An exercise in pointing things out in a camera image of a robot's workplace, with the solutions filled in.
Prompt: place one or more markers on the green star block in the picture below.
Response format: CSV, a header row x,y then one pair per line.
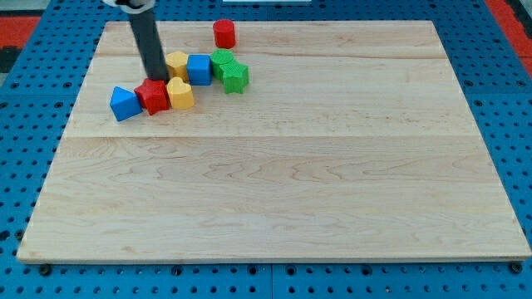
x,y
235,77

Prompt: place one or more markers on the light wooden board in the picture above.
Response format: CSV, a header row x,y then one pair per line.
x,y
353,142

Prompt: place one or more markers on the yellow heart block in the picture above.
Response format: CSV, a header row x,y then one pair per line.
x,y
180,94

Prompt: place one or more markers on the green cylinder block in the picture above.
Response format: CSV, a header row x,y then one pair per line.
x,y
218,58

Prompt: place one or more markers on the blue cube block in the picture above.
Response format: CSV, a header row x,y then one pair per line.
x,y
199,70

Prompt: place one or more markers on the yellow hexagon block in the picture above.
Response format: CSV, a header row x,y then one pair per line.
x,y
176,63

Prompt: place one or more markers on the red star block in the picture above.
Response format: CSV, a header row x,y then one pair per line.
x,y
152,96

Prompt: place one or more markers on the red cylinder block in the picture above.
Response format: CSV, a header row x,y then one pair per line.
x,y
224,33

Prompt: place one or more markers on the blue triangle block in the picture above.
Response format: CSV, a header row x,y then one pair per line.
x,y
124,104

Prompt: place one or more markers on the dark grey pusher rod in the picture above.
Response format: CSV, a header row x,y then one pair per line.
x,y
149,46

